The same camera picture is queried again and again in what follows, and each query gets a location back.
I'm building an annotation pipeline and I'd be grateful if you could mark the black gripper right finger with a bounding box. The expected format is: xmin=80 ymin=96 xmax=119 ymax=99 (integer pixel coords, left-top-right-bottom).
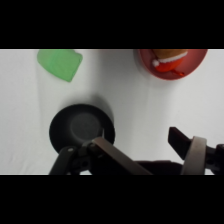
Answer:
xmin=167 ymin=126 xmax=224 ymax=175

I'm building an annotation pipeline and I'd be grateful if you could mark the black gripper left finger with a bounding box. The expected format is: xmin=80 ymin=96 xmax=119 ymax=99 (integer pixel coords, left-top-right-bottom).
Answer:
xmin=49 ymin=136 xmax=153 ymax=175

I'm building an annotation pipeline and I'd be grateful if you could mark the black bowl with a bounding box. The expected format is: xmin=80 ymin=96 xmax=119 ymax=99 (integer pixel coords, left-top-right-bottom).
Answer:
xmin=48 ymin=103 xmax=116 ymax=155

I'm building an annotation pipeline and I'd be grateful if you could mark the red bowl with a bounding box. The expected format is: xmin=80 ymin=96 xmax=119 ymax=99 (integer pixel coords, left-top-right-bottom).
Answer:
xmin=137 ymin=49 xmax=209 ymax=81

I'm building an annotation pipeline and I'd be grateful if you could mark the green sponge block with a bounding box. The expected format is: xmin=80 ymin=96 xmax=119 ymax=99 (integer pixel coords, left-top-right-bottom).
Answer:
xmin=36 ymin=49 xmax=84 ymax=83

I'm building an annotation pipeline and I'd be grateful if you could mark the brown plush toy white band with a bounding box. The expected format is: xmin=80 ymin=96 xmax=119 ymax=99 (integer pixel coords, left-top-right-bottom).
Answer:
xmin=151 ymin=49 xmax=190 ymax=68

